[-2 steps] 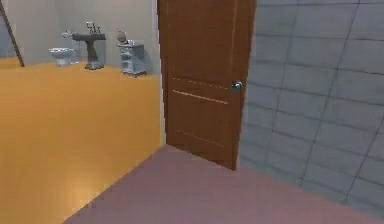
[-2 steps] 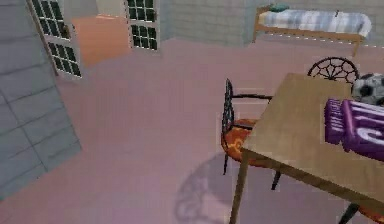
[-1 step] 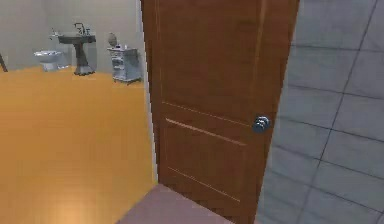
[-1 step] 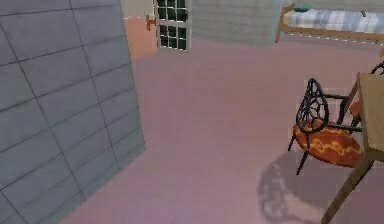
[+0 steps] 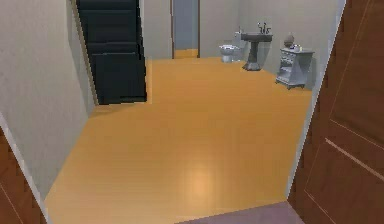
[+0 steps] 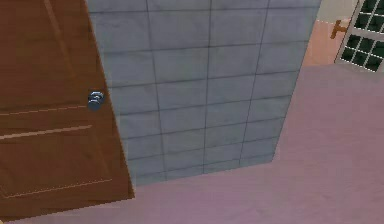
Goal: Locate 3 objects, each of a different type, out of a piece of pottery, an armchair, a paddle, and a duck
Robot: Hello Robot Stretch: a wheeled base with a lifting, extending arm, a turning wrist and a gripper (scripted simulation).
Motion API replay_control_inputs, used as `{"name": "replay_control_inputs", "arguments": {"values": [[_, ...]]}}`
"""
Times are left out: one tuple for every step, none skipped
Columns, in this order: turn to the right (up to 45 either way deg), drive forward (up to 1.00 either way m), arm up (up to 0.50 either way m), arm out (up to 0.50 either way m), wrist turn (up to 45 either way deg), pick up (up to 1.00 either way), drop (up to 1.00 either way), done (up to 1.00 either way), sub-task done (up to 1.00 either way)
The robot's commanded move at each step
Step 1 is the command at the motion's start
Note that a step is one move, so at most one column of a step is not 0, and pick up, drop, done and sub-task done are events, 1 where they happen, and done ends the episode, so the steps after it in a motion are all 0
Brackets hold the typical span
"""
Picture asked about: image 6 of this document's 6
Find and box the brown lever door handle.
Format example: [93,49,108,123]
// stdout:
[330,19,348,40]

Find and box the silver round door knob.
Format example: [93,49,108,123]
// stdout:
[87,90,106,112]

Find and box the brown wooden room door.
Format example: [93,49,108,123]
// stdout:
[0,0,136,223]

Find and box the white glass-paned door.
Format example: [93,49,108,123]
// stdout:
[334,0,384,73]

